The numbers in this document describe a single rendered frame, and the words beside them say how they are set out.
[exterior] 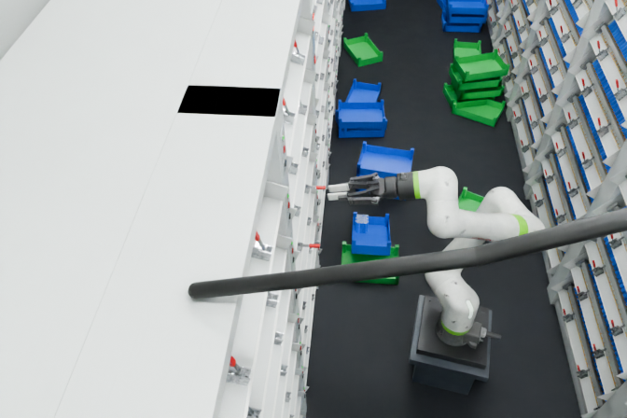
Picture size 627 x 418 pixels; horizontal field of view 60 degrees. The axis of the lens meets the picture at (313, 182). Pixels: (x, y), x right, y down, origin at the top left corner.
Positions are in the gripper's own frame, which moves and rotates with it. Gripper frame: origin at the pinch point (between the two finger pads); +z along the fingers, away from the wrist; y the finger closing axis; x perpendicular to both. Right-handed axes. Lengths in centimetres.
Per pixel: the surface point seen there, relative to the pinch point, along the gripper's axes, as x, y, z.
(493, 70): 98, -189, -74
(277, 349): -11, 63, 10
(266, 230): -48, 54, 3
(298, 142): -29.1, 4.9, 6.2
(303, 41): -48, -21, 3
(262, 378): -29, 79, 5
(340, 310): 102, -14, 21
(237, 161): -72, 57, 0
